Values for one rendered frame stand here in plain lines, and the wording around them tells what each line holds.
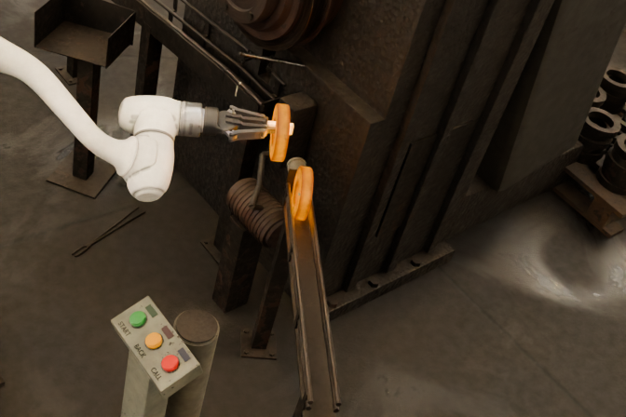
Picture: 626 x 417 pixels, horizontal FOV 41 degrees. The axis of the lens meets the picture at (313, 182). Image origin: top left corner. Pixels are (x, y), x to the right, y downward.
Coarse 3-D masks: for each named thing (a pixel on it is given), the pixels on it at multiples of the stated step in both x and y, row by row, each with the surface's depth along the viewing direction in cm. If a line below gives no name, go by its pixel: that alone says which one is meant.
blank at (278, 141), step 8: (280, 104) 221; (280, 112) 218; (288, 112) 219; (272, 120) 229; (280, 120) 217; (288, 120) 217; (280, 128) 217; (288, 128) 217; (272, 136) 227; (280, 136) 217; (288, 136) 217; (272, 144) 224; (280, 144) 217; (272, 152) 222; (280, 152) 219; (272, 160) 223; (280, 160) 222
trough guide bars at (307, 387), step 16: (288, 192) 242; (288, 208) 239; (288, 224) 234; (288, 256) 227; (320, 272) 216; (320, 288) 212; (320, 304) 210; (304, 320) 201; (304, 336) 197; (304, 352) 193; (304, 368) 191; (304, 384) 188; (336, 384) 187; (304, 400) 185; (336, 400) 183
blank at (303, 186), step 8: (304, 168) 236; (296, 176) 242; (304, 176) 233; (312, 176) 234; (296, 184) 241; (304, 184) 232; (312, 184) 232; (296, 192) 242; (304, 192) 231; (312, 192) 232; (296, 200) 241; (304, 200) 232; (296, 208) 235; (304, 208) 233; (296, 216) 235; (304, 216) 235
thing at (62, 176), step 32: (64, 0) 292; (96, 0) 289; (64, 32) 292; (96, 32) 295; (128, 32) 287; (96, 64) 280; (96, 96) 302; (64, 160) 329; (96, 160) 333; (96, 192) 320
